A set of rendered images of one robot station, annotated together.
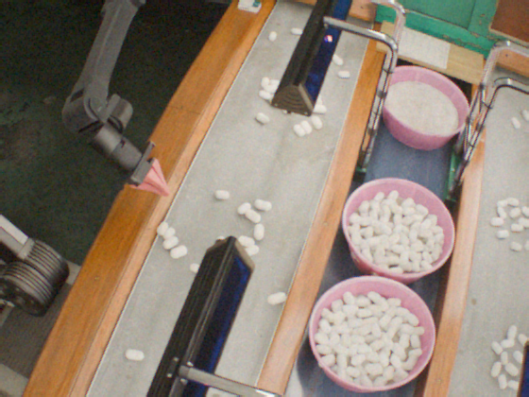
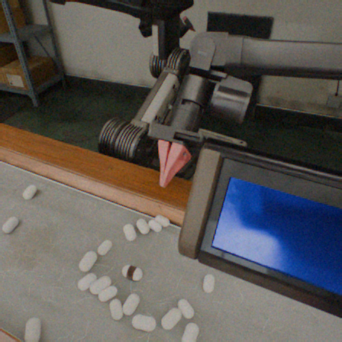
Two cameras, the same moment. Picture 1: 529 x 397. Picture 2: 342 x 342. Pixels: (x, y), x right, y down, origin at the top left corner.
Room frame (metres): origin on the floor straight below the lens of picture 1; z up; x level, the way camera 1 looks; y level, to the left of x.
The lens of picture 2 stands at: (0.98, -0.17, 1.21)
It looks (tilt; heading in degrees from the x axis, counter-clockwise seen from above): 40 degrees down; 105
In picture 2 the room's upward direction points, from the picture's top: straight up
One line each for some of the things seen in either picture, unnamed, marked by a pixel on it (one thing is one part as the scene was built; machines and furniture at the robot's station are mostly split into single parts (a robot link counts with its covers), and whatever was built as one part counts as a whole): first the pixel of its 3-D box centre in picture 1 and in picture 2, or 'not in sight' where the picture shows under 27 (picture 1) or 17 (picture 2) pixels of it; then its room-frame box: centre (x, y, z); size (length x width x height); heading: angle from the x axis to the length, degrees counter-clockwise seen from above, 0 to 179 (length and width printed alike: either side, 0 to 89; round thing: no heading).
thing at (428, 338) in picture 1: (369, 341); not in sight; (0.68, -0.26, 0.72); 0.27 x 0.27 x 0.10
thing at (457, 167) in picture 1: (503, 132); not in sight; (1.18, -0.55, 0.90); 0.20 x 0.19 x 0.45; 170
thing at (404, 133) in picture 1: (420, 111); not in sight; (1.39, -0.38, 0.72); 0.27 x 0.27 x 0.10
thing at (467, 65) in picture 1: (432, 52); not in sight; (1.61, -0.42, 0.77); 0.33 x 0.15 x 0.01; 80
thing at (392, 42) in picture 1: (349, 80); not in sight; (1.25, -0.15, 0.90); 0.20 x 0.19 x 0.45; 170
